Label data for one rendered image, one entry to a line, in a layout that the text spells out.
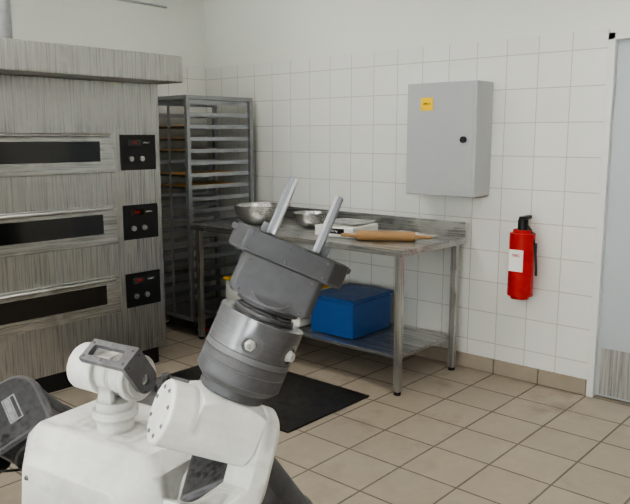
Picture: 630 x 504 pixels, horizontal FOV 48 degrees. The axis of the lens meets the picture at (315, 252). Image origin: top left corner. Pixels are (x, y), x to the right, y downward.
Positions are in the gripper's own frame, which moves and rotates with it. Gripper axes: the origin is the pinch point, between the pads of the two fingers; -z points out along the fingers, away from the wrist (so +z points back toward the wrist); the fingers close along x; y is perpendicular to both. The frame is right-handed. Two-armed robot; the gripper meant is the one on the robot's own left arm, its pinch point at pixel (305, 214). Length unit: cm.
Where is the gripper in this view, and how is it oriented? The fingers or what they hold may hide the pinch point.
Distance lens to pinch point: 71.1
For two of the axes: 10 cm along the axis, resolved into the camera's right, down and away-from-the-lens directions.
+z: -3.9, 9.2, 0.3
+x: -9.2, -3.9, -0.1
